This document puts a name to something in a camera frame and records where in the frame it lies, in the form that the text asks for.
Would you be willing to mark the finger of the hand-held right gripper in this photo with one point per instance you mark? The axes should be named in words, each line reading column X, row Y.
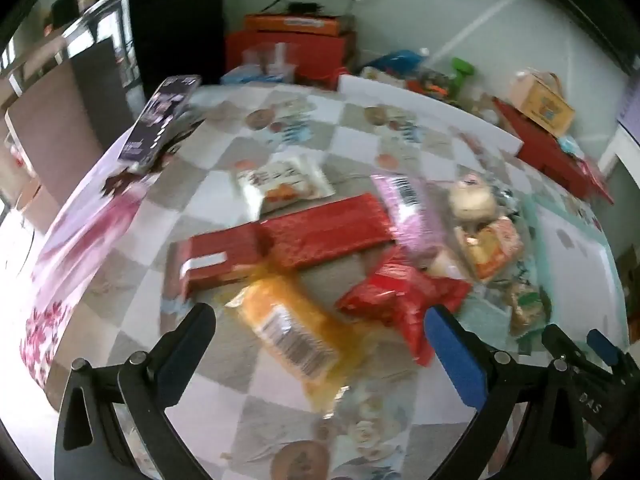
column 560, row 342
column 605, row 345

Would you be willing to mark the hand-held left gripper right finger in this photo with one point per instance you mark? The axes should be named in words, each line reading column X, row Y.
column 455, row 360

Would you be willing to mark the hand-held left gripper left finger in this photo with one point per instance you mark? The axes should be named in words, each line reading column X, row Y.
column 185, row 360

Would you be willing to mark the green cracker packet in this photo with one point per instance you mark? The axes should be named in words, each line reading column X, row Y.
column 527, row 305

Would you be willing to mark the red crinkled snack bag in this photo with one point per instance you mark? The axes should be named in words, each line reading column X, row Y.
column 405, row 300

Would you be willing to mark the teal tray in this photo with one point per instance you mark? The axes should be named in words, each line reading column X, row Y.
column 565, row 260

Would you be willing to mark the yellow snack packet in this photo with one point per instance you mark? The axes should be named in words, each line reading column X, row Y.
column 295, row 330

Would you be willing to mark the orange round pastry packet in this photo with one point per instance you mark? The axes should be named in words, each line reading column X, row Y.
column 492, row 247

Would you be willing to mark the pink snack packet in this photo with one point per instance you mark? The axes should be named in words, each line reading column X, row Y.
column 415, row 215

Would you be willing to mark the white round pastry packet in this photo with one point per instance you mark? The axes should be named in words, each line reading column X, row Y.
column 472, row 200

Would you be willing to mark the large red snack packet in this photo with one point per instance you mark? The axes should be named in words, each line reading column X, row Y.
column 325, row 232

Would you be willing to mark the white snack packet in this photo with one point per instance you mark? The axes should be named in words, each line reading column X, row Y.
column 285, row 182

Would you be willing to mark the checked printed tablecloth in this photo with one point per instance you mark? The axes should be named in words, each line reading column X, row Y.
column 210, row 195

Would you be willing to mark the red patterned envelopes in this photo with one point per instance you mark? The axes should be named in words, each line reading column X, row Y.
column 595, row 177

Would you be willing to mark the red gift box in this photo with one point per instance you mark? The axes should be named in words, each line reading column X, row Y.
column 550, row 155

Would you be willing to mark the white cabinet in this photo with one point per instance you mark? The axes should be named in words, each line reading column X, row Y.
column 620, row 152

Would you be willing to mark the pale blue small packet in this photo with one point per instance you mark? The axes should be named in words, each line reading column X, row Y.
column 567, row 145

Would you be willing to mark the smartphone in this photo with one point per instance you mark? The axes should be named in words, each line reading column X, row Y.
column 160, row 120

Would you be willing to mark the small cardboard carry box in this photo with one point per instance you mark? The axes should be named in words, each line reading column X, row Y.
column 542, row 100

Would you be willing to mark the brown chair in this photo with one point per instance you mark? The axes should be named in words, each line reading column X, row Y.
column 75, row 120

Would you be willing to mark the toy cars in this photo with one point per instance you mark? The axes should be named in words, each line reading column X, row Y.
column 430, row 82

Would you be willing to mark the green dumbbell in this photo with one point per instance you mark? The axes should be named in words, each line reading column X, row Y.
column 462, row 72

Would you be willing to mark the light blue packet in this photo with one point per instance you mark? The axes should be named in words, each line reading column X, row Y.
column 245, row 77

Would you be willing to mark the white printed small box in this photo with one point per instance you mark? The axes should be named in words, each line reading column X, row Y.
column 377, row 74

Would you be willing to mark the blue plastic bottle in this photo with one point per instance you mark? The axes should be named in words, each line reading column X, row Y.
column 400, row 60

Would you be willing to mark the clear plastic container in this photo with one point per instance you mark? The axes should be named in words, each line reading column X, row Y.
column 270, row 60

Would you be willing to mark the black appliance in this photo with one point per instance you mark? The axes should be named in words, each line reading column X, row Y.
column 175, row 30

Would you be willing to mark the dark brown box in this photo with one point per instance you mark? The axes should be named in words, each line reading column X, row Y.
column 347, row 24

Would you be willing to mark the orange box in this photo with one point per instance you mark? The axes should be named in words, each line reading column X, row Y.
column 295, row 23

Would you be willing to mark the black power adapter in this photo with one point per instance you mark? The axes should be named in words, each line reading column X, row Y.
column 302, row 7

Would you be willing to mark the purple wall chart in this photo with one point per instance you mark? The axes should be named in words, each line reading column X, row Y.
column 631, row 105

